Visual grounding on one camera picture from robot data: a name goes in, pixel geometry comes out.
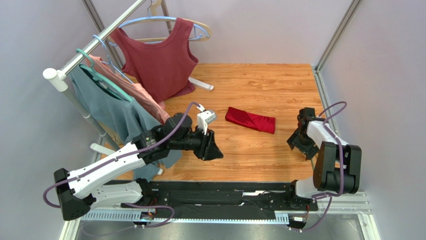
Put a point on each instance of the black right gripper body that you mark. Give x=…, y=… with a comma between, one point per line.
x=301, y=145

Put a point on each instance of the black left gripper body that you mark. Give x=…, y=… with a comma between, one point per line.
x=196, y=142

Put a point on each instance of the iridescent fork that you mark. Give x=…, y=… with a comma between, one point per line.
x=312, y=164

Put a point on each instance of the red cloth napkin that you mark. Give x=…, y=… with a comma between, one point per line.
x=252, y=121

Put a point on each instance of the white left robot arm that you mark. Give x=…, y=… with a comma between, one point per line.
x=123, y=176

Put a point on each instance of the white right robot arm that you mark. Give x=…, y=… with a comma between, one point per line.
x=337, y=169

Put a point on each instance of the grey-blue hanging shirt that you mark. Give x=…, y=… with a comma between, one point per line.
x=126, y=118

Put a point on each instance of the maroon tank top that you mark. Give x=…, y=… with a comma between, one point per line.
x=163, y=69

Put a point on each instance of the pink hanging shirt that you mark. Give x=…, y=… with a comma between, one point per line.
x=135, y=90

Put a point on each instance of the light blue clothes hanger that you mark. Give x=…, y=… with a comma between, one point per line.
x=204, y=36

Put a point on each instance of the teal clothes hanger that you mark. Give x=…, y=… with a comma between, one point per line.
x=103, y=81

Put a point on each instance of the wooden clothes hanger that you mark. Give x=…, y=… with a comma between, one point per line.
x=181, y=30

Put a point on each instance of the white clothes rack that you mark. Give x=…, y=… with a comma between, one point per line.
x=57, y=77

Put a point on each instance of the blue wire clothes hanger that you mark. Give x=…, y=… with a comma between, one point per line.
x=109, y=60

